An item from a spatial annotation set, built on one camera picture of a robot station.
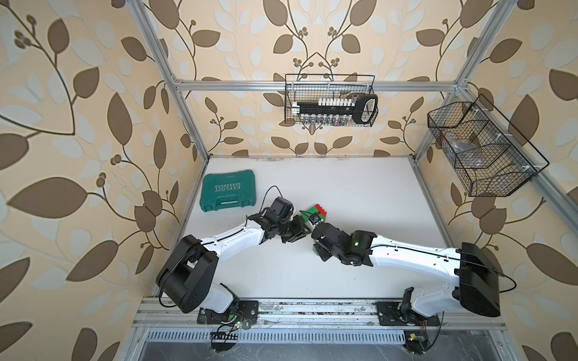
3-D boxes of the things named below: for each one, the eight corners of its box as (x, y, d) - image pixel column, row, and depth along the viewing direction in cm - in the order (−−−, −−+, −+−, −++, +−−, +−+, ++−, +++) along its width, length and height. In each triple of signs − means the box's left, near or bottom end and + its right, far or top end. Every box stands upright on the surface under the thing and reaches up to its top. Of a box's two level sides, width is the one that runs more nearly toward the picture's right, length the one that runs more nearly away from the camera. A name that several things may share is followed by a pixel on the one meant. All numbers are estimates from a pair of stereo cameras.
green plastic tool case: (202, 215, 102) (197, 207, 97) (207, 181, 115) (203, 173, 110) (256, 208, 104) (254, 200, 99) (255, 176, 117) (253, 168, 112)
